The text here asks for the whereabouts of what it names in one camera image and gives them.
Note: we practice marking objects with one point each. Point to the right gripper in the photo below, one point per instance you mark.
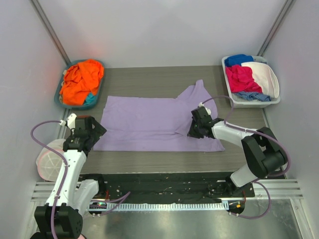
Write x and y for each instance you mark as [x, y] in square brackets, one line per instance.
[197, 125]

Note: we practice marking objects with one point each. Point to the teal laundry basket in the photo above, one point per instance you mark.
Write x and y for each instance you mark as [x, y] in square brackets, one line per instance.
[57, 97]

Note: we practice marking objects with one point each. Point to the orange t-shirt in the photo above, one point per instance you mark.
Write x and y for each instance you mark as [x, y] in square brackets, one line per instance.
[79, 80]

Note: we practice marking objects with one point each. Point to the white mesh hamper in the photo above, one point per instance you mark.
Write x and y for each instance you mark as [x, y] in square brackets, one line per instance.
[48, 165]

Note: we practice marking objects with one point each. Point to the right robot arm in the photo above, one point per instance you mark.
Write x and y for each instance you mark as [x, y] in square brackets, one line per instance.
[264, 155]

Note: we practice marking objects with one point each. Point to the grey laundry basket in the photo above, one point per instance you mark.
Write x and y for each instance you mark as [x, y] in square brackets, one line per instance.
[242, 103]

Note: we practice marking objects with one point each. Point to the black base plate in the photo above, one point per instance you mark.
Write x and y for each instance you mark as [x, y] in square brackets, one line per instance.
[169, 188]

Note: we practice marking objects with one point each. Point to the lavender t-shirt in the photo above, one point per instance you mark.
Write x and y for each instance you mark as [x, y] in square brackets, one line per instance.
[155, 124]

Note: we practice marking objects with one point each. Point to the white slotted cable duct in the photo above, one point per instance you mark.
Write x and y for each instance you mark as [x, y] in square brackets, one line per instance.
[159, 207]

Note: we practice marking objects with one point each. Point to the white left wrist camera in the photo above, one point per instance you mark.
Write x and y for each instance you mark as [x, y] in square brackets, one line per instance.
[69, 122]

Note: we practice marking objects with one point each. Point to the blue t-shirt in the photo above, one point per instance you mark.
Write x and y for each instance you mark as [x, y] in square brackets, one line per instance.
[237, 60]

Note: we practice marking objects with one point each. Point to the teal t-shirt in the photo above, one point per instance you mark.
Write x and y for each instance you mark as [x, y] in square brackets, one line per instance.
[90, 99]

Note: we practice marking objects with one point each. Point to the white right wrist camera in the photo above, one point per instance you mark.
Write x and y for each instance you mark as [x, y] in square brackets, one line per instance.
[205, 106]

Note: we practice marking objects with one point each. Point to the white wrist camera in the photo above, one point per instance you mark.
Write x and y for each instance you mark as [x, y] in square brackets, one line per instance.
[69, 122]
[205, 106]

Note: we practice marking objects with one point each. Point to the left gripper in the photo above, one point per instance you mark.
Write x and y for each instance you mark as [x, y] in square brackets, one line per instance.
[92, 130]

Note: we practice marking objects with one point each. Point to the white t-shirt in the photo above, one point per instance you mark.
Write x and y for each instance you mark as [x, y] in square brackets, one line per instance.
[264, 76]

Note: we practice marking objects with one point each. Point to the pink t-shirt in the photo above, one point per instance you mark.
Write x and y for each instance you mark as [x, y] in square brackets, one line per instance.
[240, 79]

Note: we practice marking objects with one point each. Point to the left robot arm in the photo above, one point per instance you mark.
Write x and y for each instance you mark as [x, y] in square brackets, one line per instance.
[61, 217]

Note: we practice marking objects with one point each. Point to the pink cloth at bottom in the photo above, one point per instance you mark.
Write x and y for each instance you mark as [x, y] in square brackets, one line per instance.
[38, 235]

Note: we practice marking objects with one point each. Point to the blue checked shirt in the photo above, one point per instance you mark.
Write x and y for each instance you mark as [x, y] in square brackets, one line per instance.
[250, 96]

